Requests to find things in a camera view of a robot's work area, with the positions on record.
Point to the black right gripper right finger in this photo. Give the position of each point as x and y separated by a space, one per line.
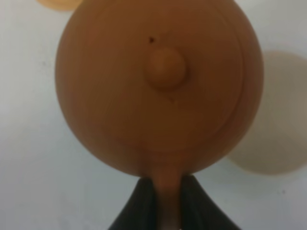
197 211

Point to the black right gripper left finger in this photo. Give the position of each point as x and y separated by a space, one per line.
143 210

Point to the brown clay teapot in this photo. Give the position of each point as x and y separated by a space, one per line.
159 89

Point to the beige round teapot coaster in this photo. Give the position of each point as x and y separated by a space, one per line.
277 140

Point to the far orange saucer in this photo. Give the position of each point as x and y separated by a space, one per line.
61 5

